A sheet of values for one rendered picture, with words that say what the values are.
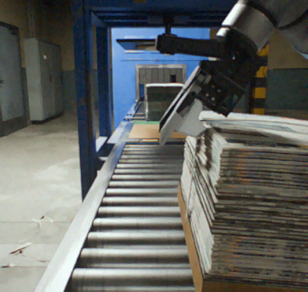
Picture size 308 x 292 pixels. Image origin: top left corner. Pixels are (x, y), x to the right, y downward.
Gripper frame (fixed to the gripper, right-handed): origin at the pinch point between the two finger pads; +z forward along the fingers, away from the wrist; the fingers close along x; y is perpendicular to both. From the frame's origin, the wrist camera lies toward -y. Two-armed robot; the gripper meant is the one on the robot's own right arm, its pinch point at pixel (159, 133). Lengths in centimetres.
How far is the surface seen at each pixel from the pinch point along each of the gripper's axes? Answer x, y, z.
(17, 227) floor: 160, -31, 144
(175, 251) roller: 1.4, 16.0, 17.7
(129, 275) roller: -5.6, 9.2, 22.6
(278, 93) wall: 851, 315, -174
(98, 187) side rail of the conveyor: 35.9, -2.0, 29.3
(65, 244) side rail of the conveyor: 3.6, -2.3, 30.1
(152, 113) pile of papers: 174, 6, 15
